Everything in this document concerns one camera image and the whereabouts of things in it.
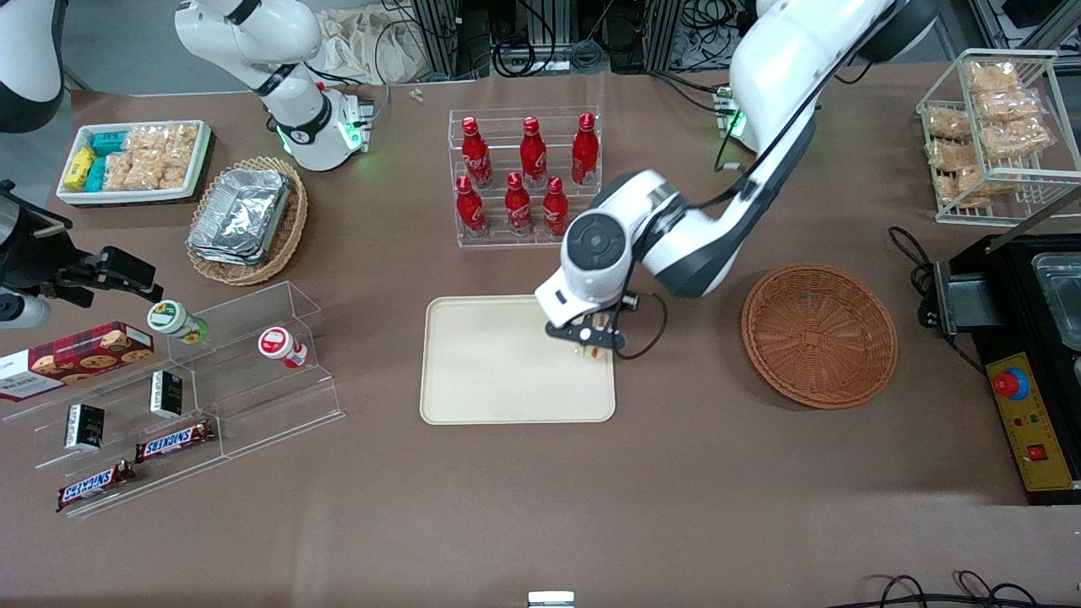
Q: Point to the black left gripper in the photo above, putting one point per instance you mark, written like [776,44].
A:
[612,312]

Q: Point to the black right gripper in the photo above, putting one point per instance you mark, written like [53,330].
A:
[40,258]

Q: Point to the small sandwich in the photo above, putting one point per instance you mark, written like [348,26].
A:
[596,353]

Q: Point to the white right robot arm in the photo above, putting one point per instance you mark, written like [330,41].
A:
[296,118]

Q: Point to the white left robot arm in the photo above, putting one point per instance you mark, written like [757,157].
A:
[777,76]

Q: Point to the cream plastic tray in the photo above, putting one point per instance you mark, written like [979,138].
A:
[498,371]

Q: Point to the aluminium foil tray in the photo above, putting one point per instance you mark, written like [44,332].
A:
[241,215]

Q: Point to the light wicker basket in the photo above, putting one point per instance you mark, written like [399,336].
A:
[291,219]

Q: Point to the brown wicker basket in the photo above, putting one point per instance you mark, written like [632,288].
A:
[819,338]

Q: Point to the green lid sunflower jar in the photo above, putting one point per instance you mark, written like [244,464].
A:
[169,317]

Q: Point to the white plastic snack bin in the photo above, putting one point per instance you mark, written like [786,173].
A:
[127,196]

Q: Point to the clear rice cracker packet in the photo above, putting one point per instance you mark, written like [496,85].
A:
[954,154]
[947,124]
[120,171]
[1007,105]
[980,181]
[1016,138]
[165,171]
[181,139]
[992,76]
[148,141]

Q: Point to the teal snack packet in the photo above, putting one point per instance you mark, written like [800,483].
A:
[95,175]
[108,142]

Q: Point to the red tartan cookie box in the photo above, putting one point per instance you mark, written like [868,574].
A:
[76,359]

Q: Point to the yellow snack packet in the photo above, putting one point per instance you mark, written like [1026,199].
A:
[79,167]

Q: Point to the clear acrylic bottle rack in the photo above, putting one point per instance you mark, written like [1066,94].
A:
[524,241]

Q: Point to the small black white box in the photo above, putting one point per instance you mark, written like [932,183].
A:
[166,394]
[84,426]

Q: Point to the red cola bottle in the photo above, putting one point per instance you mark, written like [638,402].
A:
[470,211]
[518,207]
[477,156]
[555,209]
[584,152]
[533,156]

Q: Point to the red lid jar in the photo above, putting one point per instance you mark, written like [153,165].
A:
[279,344]

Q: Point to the Snickers chocolate bar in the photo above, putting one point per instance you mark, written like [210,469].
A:
[173,441]
[91,485]

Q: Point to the clear acrylic tiered shelf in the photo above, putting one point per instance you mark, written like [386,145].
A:
[253,397]

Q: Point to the white edge object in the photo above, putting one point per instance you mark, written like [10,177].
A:
[551,599]

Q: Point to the white crumpled cloth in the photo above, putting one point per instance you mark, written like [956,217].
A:
[372,42]

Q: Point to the red emergency stop button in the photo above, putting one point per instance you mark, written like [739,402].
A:
[1010,384]

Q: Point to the black table appliance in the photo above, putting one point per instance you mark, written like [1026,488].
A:
[1013,304]

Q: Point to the yellow control panel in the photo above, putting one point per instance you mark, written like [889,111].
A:
[1034,431]

